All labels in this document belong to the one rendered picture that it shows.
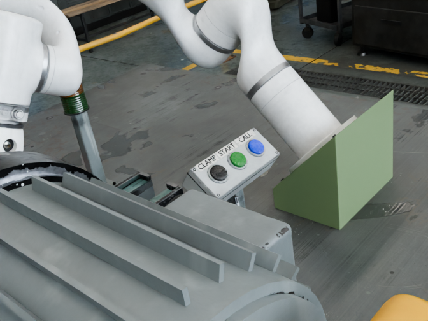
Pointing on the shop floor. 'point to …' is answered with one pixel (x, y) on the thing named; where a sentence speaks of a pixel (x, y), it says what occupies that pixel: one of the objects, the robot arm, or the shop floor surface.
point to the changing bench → (92, 9)
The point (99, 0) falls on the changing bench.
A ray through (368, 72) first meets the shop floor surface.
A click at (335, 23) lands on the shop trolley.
